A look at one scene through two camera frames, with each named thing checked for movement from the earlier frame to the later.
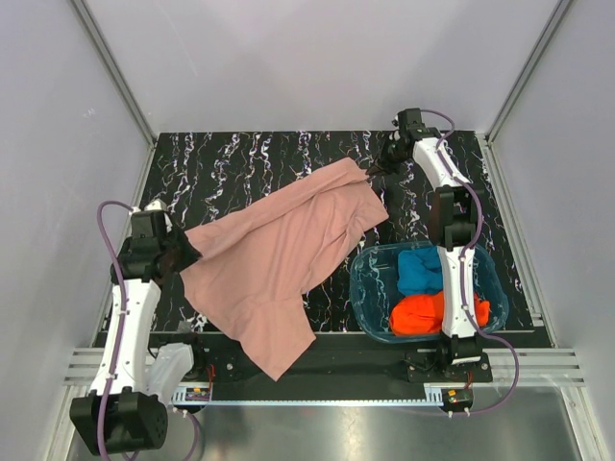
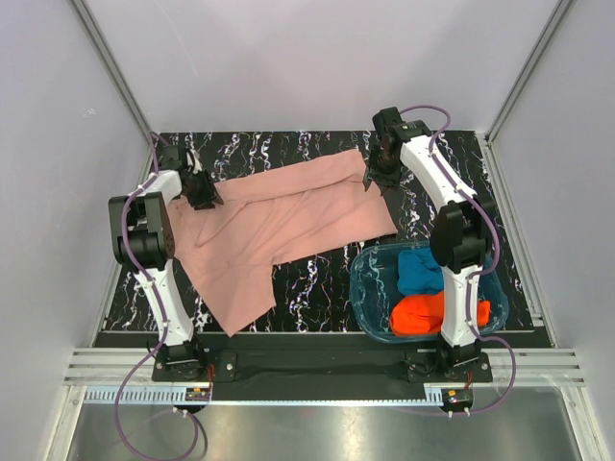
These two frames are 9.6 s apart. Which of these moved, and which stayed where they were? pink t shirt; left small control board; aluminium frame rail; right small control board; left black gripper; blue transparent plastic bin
Moved: left black gripper; pink t shirt
Stayed: right small control board; left small control board; aluminium frame rail; blue transparent plastic bin
